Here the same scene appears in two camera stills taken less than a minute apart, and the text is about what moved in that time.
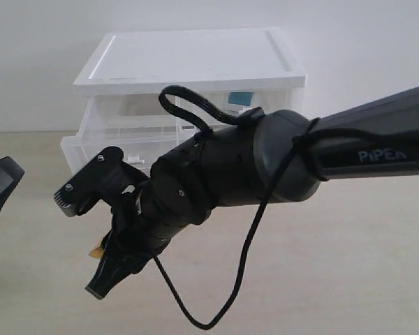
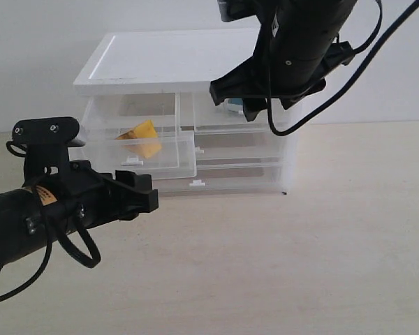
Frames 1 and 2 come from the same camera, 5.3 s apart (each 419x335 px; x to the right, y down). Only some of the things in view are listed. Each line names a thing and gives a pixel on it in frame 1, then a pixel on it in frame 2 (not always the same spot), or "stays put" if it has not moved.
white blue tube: (237, 102) stays put
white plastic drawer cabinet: (128, 75) stays put
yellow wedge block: (98, 252) → (143, 139)
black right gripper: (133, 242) → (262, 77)
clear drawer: (136, 124) stays put
